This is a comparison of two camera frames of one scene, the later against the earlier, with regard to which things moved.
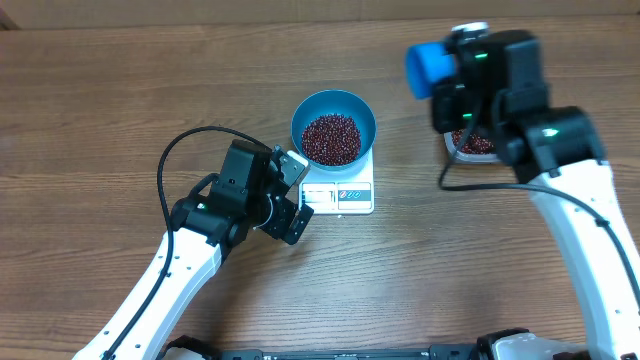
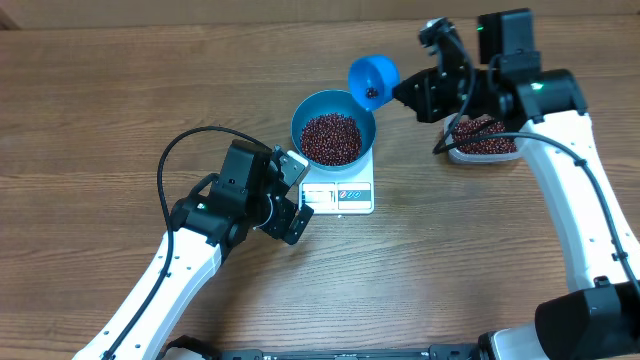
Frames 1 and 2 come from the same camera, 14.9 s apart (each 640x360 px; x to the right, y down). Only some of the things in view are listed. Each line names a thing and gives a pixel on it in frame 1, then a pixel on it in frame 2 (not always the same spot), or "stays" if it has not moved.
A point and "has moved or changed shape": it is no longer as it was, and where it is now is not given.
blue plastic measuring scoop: (426, 64) has moved or changed shape
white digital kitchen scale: (345, 192) stays
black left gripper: (278, 229) stays
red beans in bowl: (331, 139) stays
